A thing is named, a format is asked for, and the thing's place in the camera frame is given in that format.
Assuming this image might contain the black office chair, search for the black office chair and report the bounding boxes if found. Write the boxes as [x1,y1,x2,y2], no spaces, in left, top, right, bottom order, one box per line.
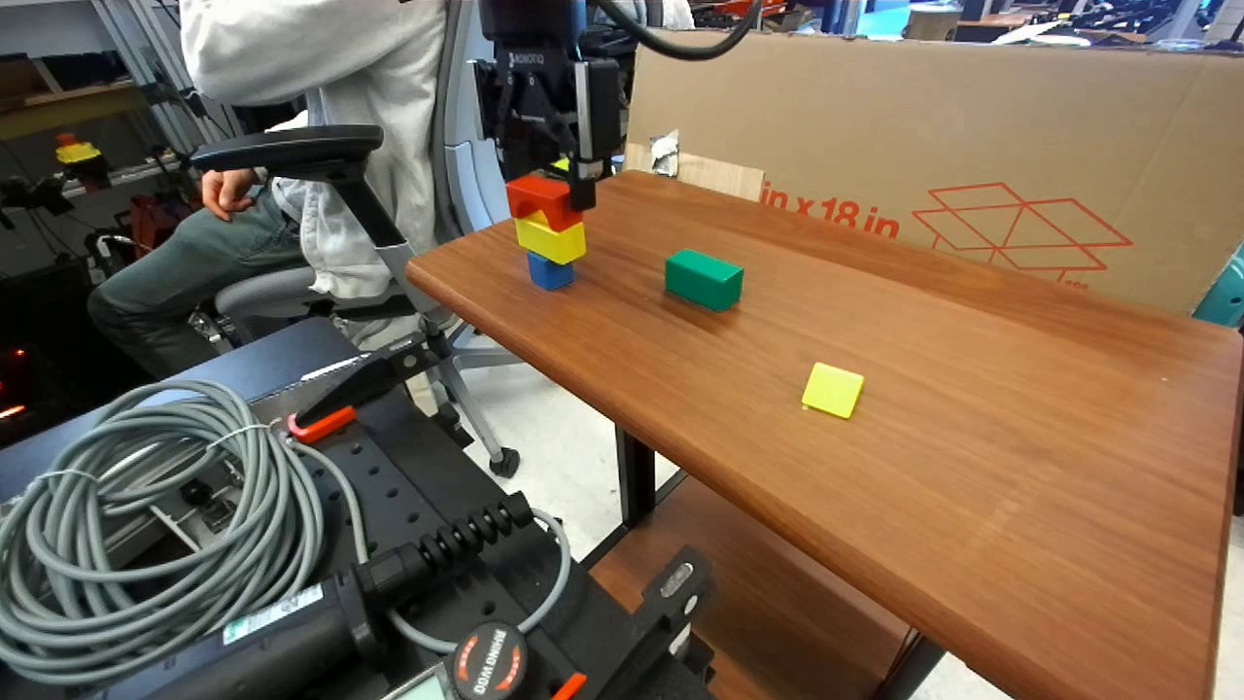
[190,0,524,483]

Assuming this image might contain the black clamp orange handle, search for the black clamp orange handle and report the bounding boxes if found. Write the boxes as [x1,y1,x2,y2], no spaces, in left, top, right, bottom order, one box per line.
[265,345,450,446]

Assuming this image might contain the large printed cardboard box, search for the large printed cardboard box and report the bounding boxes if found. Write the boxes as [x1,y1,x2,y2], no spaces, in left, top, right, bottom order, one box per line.
[624,26,1244,321]

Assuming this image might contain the orange arch block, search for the orange arch block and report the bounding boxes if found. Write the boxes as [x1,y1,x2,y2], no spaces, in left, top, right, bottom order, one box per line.
[501,171,584,237]

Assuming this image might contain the aluminium frame struts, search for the aluminium frame struts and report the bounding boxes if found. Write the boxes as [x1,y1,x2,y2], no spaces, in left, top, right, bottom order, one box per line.
[91,0,231,165]

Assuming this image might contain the coiled grey cable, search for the coiled grey cable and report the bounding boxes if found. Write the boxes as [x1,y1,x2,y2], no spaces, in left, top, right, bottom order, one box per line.
[0,377,577,691]

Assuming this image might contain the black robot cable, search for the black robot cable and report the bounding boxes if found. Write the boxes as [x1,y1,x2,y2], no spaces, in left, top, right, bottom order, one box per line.
[588,0,770,65]

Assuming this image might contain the seated person white hoodie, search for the seated person white hoodie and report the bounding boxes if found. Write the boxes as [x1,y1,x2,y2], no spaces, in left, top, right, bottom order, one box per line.
[81,0,455,381]

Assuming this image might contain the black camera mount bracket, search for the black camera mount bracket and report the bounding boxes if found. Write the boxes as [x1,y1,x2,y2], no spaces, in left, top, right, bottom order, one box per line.
[567,541,721,700]

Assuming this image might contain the yellow wedge block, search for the yellow wedge block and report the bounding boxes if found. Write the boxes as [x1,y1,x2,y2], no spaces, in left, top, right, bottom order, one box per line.
[796,356,873,424]

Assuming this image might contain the green arch block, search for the green arch block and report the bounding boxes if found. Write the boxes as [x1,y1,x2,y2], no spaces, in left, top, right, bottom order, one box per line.
[663,244,751,314]

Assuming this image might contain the teal green bin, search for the teal green bin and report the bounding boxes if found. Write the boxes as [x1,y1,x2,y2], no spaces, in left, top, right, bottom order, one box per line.
[1195,244,1244,329]

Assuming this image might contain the white crumpled plastic bag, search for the white crumpled plastic bag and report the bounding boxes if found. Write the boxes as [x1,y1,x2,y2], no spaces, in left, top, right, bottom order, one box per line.
[647,130,686,180]

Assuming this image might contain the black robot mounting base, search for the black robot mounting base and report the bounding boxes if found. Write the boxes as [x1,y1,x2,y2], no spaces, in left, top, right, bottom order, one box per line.
[0,314,730,700]

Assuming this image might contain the yellow rectangular block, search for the yellow rectangular block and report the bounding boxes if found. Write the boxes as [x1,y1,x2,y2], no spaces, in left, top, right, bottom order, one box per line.
[511,214,591,270]

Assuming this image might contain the wooden lower shelf board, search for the wooden lower shelf board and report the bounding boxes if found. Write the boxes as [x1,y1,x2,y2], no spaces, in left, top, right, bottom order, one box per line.
[584,476,919,700]

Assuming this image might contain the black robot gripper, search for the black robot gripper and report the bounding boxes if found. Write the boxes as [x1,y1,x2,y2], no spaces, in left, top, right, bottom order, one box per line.
[479,0,629,214]

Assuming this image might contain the round black orange knob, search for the round black orange knob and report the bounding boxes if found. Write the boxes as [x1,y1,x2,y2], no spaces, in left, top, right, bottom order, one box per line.
[444,623,532,700]

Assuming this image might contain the blue cube block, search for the blue cube block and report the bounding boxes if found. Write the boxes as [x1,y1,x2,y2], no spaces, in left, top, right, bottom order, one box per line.
[524,253,578,297]

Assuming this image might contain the small yellow object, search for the small yellow object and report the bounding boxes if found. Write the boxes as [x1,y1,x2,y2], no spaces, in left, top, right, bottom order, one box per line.
[51,133,108,171]

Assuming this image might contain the seated person's bare hand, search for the seated person's bare hand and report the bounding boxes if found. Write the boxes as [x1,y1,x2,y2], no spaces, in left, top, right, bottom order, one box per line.
[194,168,265,224]

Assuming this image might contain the thick black cable connector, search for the thick black cable connector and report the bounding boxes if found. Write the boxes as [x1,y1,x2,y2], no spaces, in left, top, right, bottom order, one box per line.
[115,541,433,700]

